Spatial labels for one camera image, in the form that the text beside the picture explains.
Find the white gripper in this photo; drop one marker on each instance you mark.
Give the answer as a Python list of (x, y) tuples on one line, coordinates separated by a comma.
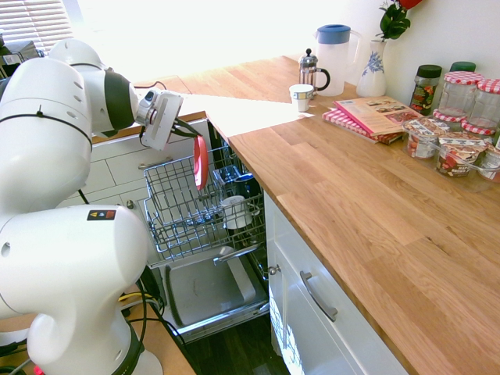
[(163, 117)]

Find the red round plate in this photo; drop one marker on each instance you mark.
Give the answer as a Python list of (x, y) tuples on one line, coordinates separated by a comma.
[(200, 164)]

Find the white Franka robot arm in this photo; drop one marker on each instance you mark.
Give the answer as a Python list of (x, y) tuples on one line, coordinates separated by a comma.
[(51, 187)]

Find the grey steel dishwasher door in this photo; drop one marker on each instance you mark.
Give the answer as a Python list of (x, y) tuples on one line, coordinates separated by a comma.
[(207, 289)]

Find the white tiled cabinet front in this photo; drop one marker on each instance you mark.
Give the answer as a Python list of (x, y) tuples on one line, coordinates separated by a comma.
[(117, 168)]

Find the dark blue mug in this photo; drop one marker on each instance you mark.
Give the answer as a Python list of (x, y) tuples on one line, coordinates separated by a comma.
[(245, 185)]

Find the white mug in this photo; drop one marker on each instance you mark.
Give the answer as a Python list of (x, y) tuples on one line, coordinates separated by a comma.
[(236, 213)]

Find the small white patterned cup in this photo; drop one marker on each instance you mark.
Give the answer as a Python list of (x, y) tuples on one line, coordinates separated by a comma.
[(301, 97)]

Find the glass french press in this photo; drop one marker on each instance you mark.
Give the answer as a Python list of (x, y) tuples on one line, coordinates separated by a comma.
[(308, 74)]

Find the clear pitcher with blue lid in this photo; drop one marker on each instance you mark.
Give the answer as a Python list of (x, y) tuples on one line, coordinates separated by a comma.
[(332, 66)]

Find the red checkered book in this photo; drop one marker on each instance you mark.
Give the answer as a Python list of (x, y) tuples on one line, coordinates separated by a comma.
[(347, 122)]

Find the silver round cabinet knob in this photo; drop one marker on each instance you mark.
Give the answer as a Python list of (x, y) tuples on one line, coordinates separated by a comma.
[(274, 269)]

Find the window blinds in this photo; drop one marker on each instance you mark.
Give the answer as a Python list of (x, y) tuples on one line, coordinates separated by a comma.
[(35, 19)]

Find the pink cookbook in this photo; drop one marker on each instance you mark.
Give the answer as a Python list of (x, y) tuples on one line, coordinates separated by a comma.
[(379, 113)]

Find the white vase with blue print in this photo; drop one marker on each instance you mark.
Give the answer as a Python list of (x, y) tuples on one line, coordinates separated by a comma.
[(372, 74)]

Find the red flowers with green leaves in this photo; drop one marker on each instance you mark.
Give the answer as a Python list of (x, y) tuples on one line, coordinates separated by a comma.
[(394, 19)]

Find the coffee jar with black lid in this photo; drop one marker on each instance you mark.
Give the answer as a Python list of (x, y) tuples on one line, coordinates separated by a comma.
[(426, 93)]

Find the white kitchen cabinet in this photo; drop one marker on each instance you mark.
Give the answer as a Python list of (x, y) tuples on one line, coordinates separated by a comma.
[(312, 343)]

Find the glass jar with gingham lid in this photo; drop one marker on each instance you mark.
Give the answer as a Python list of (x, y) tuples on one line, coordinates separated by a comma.
[(459, 93), (447, 116), (486, 105), (478, 128)]

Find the jar with green lid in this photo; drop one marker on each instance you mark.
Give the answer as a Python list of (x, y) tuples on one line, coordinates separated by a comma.
[(463, 66)]

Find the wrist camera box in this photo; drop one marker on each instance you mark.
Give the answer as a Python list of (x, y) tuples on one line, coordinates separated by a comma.
[(150, 101)]

